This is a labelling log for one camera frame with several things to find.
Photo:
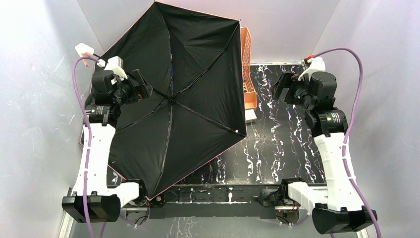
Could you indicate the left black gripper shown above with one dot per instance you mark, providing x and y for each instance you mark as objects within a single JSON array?
[{"x": 138, "y": 87}]

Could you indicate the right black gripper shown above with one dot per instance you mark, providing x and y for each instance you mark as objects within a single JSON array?
[{"x": 284, "y": 88}]

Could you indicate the black pink folding umbrella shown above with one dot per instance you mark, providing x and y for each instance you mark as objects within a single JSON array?
[{"x": 196, "y": 111}]

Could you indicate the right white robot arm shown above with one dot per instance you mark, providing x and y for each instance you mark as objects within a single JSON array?
[{"x": 340, "y": 209}]

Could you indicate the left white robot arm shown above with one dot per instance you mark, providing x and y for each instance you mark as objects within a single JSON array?
[{"x": 91, "y": 200}]

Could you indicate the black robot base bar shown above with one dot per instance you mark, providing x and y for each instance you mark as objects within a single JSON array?
[{"x": 216, "y": 200}]

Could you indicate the orange plastic desk organizer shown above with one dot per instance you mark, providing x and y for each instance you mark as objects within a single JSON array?
[{"x": 250, "y": 95}]

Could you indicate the white green small box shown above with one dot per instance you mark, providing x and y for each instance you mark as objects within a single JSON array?
[{"x": 250, "y": 116}]

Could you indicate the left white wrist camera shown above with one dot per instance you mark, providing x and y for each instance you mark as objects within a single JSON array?
[{"x": 115, "y": 65}]

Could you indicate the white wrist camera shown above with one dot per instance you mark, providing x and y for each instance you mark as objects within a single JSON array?
[
  {"x": 312, "y": 64},
  {"x": 115, "y": 65}
]

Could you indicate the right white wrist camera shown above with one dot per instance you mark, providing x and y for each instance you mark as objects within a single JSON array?
[{"x": 312, "y": 64}]

